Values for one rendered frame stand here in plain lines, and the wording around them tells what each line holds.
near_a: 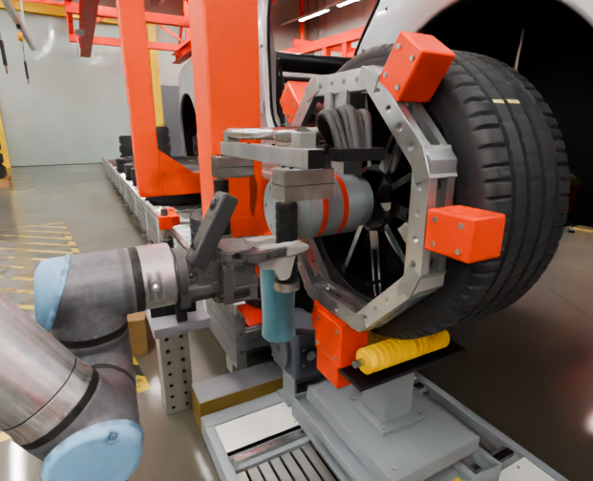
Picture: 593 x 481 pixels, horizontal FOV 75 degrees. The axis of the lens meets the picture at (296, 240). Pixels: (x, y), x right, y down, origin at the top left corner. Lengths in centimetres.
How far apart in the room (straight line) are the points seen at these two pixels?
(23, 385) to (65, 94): 1335
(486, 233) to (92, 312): 55
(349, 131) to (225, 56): 65
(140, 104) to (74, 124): 1062
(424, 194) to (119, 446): 54
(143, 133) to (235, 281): 258
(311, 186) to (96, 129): 1323
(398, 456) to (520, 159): 75
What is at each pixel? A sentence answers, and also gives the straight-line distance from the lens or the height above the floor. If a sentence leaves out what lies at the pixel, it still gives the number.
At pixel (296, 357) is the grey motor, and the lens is 127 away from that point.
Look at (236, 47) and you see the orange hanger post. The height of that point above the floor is 123.
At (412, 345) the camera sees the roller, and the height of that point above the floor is 53.
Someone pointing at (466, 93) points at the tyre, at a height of 107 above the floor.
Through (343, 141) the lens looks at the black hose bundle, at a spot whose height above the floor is 99.
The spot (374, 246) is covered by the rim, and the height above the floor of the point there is 74.
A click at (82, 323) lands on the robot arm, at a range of 55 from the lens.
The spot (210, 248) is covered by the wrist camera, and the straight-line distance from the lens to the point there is 57.
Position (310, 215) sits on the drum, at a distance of 78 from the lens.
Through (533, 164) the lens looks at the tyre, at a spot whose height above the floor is 95.
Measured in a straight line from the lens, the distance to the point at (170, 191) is 316.
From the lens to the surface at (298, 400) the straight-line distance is 139.
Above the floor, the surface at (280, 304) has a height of 59.
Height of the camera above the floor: 101
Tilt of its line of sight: 16 degrees down
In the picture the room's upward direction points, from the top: straight up
